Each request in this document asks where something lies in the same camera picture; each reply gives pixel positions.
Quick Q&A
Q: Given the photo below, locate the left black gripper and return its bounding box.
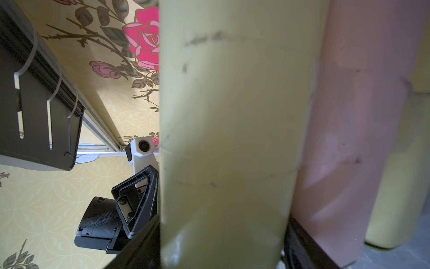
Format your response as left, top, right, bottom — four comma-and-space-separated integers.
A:
74, 165, 159, 254

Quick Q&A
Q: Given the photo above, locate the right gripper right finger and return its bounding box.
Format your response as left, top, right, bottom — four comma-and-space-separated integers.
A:
283, 216, 339, 269

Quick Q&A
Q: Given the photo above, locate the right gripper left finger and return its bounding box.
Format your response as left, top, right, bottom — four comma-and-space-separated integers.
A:
105, 215, 160, 269

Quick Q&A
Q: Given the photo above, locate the green drawer cabinet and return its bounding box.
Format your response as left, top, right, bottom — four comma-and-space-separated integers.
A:
160, 1, 430, 269

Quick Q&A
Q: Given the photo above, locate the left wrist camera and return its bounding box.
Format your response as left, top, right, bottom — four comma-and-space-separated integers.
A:
125, 136, 159, 174

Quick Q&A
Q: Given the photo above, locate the grey wall shelf tray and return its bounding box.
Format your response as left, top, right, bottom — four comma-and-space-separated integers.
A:
1, 1, 85, 171

